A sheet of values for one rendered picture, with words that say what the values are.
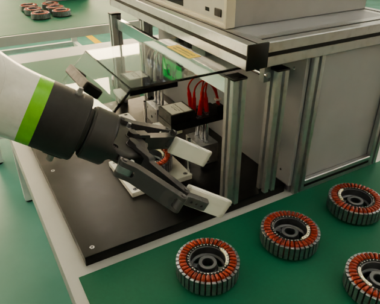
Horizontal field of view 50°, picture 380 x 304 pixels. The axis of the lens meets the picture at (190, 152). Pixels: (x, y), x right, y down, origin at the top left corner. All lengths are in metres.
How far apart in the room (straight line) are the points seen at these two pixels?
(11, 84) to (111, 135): 0.13
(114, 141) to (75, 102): 0.07
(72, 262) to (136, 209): 0.17
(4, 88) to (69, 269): 0.39
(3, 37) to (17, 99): 1.89
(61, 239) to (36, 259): 1.10
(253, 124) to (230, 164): 0.21
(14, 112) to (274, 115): 0.50
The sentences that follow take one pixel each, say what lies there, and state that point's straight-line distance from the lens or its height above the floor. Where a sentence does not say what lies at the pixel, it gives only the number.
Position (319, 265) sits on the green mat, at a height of 0.75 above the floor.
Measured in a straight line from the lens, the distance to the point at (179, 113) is 0.91.
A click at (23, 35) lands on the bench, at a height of 0.75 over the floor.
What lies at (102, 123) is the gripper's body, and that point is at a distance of 0.54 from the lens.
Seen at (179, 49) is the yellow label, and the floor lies 1.07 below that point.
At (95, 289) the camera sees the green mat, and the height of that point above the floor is 0.75.
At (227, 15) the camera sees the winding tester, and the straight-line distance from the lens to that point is 0.81.
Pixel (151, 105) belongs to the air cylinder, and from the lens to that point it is 1.20.
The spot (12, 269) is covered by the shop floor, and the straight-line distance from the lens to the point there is 1.95.
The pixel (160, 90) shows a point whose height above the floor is 0.87.
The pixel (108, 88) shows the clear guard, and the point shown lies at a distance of 0.72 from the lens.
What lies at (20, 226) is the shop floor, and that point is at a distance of 2.16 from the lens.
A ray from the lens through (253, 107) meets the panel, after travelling 0.99.
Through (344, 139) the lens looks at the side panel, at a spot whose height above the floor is 0.85.
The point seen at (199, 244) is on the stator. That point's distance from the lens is 0.76.
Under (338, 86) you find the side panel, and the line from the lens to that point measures 0.93.
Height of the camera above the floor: 1.31
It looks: 30 degrees down
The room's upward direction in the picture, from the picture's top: straight up
